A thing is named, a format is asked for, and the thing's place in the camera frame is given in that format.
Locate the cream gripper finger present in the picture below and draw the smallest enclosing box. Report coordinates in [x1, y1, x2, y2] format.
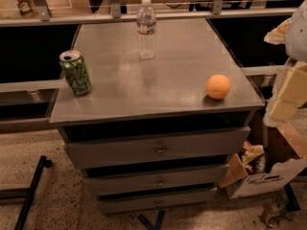
[264, 18, 291, 45]
[263, 61, 307, 127]

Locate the orange fruit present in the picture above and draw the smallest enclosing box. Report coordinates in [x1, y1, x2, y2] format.
[206, 75, 231, 100]

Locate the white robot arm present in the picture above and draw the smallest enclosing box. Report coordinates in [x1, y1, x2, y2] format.
[263, 0, 307, 127]

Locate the green soda can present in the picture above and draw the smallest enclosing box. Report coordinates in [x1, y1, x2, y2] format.
[59, 50, 91, 96]

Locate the cardboard box with trash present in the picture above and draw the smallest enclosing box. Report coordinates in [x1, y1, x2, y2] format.
[219, 111, 307, 199]

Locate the top grey drawer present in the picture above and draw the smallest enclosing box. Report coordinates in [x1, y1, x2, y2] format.
[65, 126, 250, 169]

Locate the grey drawer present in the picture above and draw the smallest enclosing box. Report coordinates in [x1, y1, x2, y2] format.
[84, 163, 229, 196]
[98, 187, 217, 215]
[65, 126, 250, 169]

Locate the clear plastic water bottle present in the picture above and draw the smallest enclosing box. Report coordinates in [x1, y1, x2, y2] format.
[136, 0, 156, 59]

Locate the grey drawer cabinet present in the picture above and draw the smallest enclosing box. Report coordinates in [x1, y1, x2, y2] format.
[50, 18, 263, 201]

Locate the bottom grey drawer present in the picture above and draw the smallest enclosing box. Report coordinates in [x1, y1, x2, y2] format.
[98, 187, 217, 215]

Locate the middle grey drawer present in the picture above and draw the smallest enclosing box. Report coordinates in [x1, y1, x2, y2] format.
[84, 163, 229, 196]

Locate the grey metal railing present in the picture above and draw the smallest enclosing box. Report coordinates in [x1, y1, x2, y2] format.
[0, 0, 294, 27]

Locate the orange toy figure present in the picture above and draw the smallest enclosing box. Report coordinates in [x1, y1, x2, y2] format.
[16, 0, 37, 17]

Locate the black metal floor bar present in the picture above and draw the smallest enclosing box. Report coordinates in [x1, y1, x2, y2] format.
[14, 156, 53, 230]

